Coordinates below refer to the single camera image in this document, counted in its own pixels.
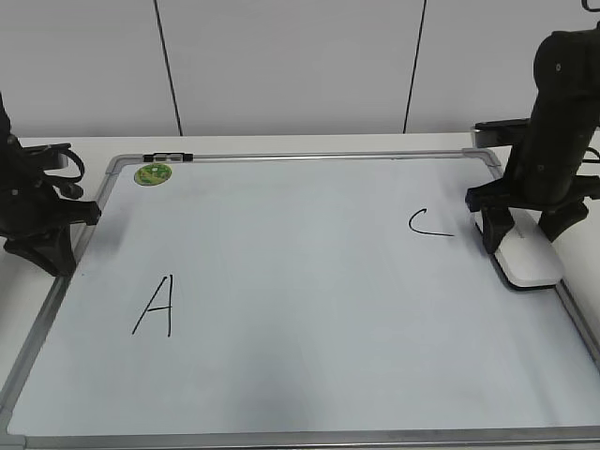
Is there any black silver hanger clip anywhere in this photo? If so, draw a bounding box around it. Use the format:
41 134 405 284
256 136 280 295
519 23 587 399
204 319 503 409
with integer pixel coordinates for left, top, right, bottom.
142 152 194 163

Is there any white board with grey frame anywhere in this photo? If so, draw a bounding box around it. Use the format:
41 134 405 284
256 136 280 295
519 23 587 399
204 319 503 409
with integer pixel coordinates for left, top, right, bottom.
1 149 599 449

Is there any round green magnet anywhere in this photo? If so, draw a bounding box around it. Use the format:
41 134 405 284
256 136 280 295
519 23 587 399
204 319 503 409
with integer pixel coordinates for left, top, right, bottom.
134 163 173 187

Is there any silver camera left gripper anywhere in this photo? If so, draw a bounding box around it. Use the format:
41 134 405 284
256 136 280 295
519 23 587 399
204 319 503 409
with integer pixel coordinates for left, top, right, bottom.
43 142 71 170

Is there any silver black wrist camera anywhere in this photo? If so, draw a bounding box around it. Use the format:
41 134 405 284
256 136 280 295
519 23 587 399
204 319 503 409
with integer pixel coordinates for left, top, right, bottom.
471 118 530 148

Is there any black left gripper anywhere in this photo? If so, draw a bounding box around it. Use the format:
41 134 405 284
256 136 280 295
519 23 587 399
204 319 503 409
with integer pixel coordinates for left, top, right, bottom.
1 134 101 277

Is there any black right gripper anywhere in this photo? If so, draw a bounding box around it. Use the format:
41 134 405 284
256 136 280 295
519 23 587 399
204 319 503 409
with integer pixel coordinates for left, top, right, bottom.
465 118 599 254

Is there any white board eraser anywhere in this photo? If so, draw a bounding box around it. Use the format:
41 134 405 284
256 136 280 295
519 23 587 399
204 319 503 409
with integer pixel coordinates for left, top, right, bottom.
471 209 564 291

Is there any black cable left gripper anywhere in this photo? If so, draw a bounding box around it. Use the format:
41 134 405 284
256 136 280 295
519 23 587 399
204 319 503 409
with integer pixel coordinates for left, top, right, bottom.
27 142 87 199

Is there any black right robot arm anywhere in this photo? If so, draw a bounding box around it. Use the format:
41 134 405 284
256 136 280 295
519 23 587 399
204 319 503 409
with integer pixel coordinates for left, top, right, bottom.
465 29 599 254

